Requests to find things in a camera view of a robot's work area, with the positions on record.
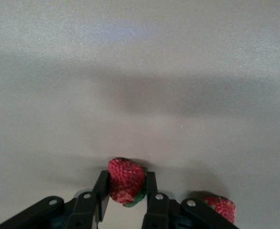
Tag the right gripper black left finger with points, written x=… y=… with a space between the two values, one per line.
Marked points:
x=82 y=210

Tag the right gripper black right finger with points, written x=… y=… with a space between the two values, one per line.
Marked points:
x=161 y=212

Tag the red strawberry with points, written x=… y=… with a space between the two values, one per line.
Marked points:
x=223 y=207
x=125 y=179

